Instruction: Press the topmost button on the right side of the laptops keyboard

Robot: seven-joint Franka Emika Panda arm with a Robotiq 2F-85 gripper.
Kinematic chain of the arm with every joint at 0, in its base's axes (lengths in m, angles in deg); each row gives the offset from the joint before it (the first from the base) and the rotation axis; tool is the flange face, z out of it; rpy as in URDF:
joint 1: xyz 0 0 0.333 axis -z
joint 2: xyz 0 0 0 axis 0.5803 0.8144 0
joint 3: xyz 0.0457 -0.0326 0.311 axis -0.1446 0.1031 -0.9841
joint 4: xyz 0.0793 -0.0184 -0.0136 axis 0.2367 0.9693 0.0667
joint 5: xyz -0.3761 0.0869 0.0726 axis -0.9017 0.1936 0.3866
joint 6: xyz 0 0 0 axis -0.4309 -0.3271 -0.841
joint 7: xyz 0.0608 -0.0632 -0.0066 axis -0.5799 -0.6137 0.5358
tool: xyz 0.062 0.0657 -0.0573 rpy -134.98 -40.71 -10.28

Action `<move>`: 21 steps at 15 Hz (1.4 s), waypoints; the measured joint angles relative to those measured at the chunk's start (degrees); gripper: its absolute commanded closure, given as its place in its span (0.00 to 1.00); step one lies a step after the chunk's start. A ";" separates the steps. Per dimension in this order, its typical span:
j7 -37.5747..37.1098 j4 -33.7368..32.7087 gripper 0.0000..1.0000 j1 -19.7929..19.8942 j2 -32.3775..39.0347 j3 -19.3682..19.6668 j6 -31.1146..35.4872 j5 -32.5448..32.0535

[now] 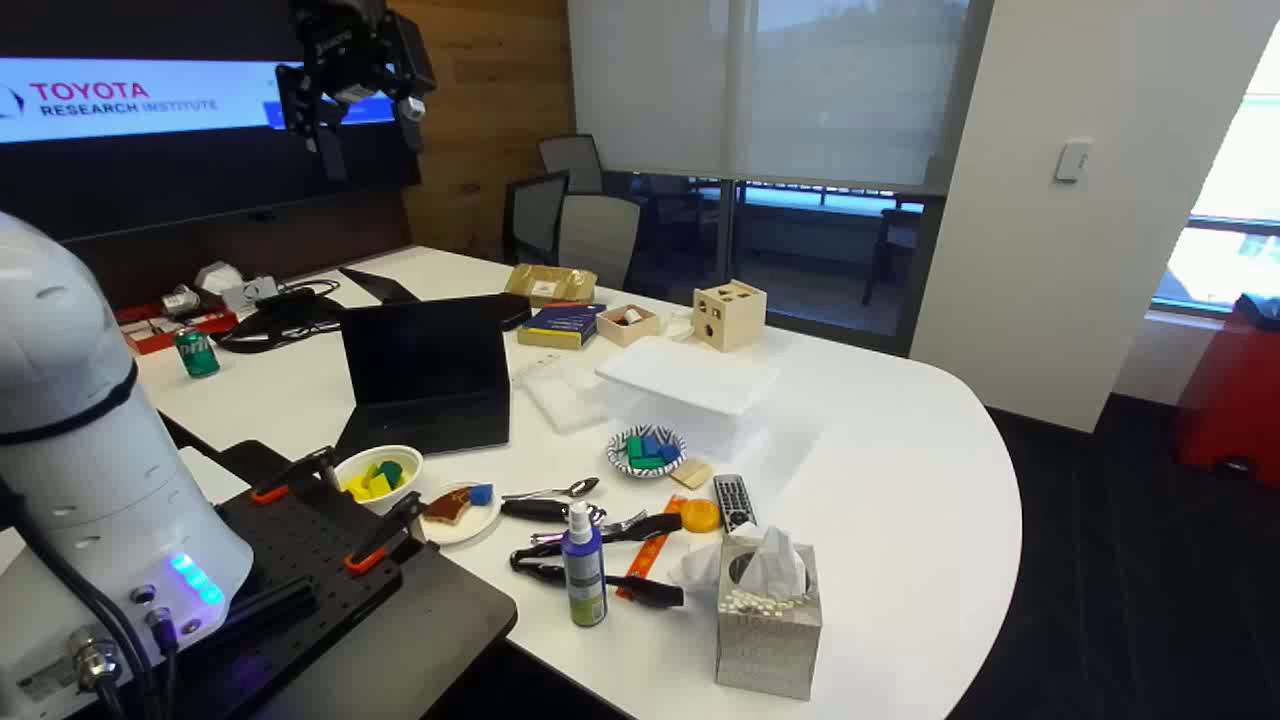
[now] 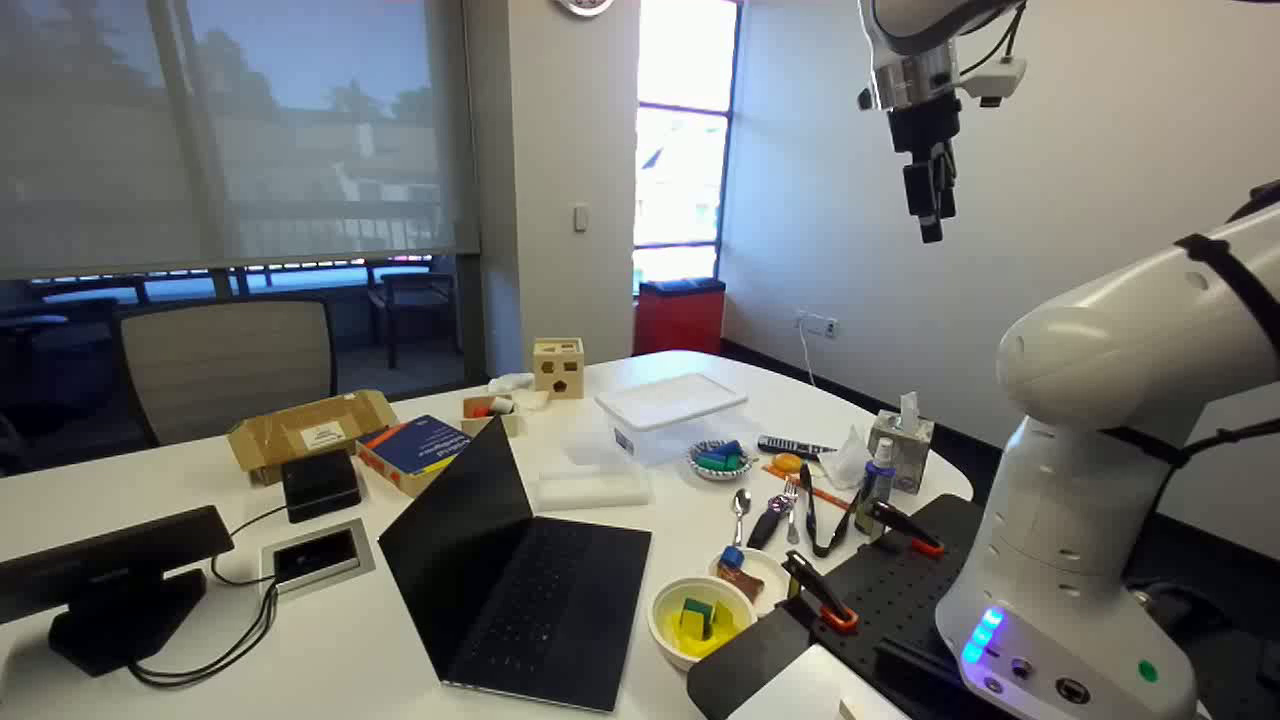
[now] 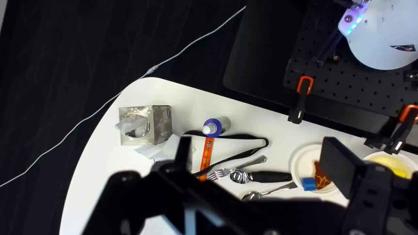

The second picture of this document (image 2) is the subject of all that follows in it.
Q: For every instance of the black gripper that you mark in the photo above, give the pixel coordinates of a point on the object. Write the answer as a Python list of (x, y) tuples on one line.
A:
[(925, 121)]

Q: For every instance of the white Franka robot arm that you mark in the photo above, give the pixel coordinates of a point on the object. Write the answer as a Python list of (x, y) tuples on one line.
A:
[(1134, 401)]

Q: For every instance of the red bin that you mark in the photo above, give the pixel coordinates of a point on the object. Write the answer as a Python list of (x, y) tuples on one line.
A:
[(679, 318)]

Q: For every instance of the black remote control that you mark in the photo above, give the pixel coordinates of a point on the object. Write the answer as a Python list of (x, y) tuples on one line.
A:
[(794, 448)]

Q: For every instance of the small bottle with blue cap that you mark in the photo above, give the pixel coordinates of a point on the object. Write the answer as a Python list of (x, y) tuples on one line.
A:
[(874, 492)]

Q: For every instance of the orange disc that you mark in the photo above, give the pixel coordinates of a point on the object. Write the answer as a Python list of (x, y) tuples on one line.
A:
[(785, 465)]

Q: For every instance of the black clamp with orange tip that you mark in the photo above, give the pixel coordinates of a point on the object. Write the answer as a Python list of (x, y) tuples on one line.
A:
[(911, 525), (819, 591)]

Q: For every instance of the white box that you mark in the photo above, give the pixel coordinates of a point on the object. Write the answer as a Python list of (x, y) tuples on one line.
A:
[(667, 404)]

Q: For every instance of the small bowl with blue pieces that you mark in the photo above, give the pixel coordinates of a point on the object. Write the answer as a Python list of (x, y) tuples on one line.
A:
[(720, 463)]

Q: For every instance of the wooden cube with holes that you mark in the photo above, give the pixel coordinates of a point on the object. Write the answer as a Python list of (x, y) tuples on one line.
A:
[(556, 371)]

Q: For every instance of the blue block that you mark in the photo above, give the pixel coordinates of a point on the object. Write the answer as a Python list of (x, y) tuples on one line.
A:
[(730, 559)]

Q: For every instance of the black base mat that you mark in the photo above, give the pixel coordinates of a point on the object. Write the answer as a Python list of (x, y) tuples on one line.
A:
[(885, 607)]

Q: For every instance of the brown block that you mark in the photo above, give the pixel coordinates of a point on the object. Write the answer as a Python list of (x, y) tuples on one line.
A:
[(743, 581)]

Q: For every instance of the clear plastic bag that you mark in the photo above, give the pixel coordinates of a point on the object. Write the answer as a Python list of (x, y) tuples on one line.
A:
[(587, 474)]

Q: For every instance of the green block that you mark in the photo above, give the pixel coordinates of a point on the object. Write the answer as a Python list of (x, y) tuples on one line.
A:
[(696, 617)]

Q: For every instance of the dark chair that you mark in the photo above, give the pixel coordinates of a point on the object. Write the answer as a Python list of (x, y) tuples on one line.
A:
[(412, 312)]

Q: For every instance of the black laptop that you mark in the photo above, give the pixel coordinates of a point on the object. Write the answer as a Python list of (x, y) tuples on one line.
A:
[(534, 600)]

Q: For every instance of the blue book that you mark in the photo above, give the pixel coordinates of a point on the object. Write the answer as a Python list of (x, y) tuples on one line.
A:
[(418, 448)]

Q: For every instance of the wide window roller blind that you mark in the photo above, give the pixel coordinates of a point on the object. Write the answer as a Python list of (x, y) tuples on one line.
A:
[(323, 121)]

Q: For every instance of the cardboard box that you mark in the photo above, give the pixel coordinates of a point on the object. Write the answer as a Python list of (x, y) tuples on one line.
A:
[(302, 432)]

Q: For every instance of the small black box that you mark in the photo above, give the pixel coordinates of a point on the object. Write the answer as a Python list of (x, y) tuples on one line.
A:
[(323, 487)]

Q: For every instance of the table power outlet plate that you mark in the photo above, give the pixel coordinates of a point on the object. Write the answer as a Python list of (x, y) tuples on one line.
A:
[(317, 553)]

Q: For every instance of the narrow window roller blind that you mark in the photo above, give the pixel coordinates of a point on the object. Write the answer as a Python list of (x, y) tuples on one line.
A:
[(83, 134)]

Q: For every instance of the black monitor on stand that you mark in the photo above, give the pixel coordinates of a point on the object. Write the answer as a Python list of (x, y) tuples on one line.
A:
[(106, 575)]

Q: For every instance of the white wall outlet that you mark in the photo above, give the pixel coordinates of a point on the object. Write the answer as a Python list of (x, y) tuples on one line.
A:
[(819, 324)]

